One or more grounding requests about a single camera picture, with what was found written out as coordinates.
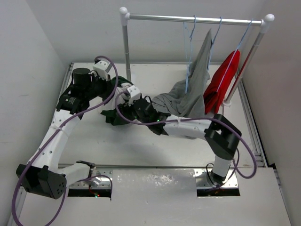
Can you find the grey t shirt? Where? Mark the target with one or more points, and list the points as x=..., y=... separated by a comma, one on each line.
x=186, y=99

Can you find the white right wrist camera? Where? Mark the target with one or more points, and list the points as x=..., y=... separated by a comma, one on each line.
x=134, y=92

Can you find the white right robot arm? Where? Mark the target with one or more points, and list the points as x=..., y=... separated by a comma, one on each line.
x=221, y=135

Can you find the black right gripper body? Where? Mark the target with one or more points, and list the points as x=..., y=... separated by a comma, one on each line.
x=132, y=114

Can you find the red t shirt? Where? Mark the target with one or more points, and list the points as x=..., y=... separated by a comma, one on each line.
x=212, y=99

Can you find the green and white t shirt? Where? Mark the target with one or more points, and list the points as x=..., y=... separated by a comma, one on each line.
x=109, y=110

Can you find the aluminium table frame rail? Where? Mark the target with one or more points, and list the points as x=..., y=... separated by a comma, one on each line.
x=21, y=195

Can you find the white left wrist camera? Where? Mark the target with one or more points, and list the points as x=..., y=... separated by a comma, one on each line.
x=102, y=68

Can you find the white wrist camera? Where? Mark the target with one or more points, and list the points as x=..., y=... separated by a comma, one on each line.
x=134, y=92
x=102, y=68

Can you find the light blue hanger with red shirt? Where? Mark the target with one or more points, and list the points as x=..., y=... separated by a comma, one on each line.
x=233, y=55

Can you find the shiny metal base plate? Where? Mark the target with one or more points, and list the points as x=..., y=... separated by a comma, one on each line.
x=199, y=178

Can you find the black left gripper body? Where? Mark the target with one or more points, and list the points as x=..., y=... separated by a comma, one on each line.
x=99, y=87

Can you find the light blue hanger with grey shirt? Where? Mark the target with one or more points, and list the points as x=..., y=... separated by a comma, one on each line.
x=212, y=44

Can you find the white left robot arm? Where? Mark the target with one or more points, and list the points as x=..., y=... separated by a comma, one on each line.
x=41, y=174

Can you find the white metal clothes rack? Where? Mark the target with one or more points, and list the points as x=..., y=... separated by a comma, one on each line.
x=264, y=25

